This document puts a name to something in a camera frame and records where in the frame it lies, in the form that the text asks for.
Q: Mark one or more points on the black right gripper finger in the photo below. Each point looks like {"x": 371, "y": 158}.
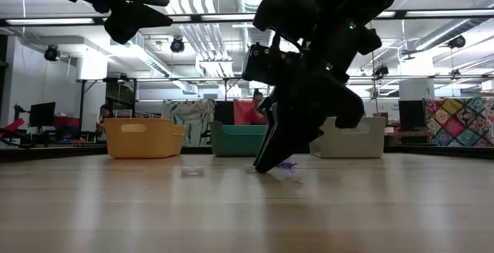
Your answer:
{"x": 289, "y": 137}
{"x": 269, "y": 125}

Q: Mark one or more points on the purple plastic spider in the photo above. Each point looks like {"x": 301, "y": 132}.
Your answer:
{"x": 287, "y": 165}

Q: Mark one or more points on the person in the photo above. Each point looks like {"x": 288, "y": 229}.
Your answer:
{"x": 254, "y": 116}
{"x": 105, "y": 114}

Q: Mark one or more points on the red hanging cloth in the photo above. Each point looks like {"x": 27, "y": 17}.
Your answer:
{"x": 240, "y": 108}

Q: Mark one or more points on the teal plastic bin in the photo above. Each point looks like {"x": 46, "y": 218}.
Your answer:
{"x": 235, "y": 145}

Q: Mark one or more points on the black computer monitor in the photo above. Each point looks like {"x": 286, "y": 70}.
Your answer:
{"x": 42, "y": 114}
{"x": 411, "y": 114}
{"x": 224, "y": 112}

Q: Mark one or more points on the black ceiling spotlight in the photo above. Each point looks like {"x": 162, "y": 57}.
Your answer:
{"x": 381, "y": 71}
{"x": 51, "y": 53}
{"x": 177, "y": 45}
{"x": 457, "y": 41}

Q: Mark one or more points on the white plastic bin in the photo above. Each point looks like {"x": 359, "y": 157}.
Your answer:
{"x": 355, "y": 145}

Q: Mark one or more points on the floral hanging cloth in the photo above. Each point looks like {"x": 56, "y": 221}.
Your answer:
{"x": 193, "y": 120}

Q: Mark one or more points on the white building column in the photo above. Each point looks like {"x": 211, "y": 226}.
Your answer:
{"x": 417, "y": 87}

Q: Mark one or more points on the black overhead beam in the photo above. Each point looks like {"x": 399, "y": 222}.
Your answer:
{"x": 400, "y": 14}

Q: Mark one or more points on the red storage box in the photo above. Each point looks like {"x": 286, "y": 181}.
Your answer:
{"x": 67, "y": 122}

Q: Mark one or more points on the orange plastic bin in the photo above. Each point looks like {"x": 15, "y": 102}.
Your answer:
{"x": 143, "y": 141}

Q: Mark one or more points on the colourful patchwork quilt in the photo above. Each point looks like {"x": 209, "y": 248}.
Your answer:
{"x": 459, "y": 122}

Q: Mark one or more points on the red slanted bar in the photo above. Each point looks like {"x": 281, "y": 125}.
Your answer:
{"x": 13, "y": 125}

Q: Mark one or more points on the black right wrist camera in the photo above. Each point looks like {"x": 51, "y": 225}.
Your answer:
{"x": 266, "y": 66}

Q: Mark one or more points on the silver ceiling duct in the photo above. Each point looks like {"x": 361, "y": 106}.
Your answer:
{"x": 245, "y": 2}

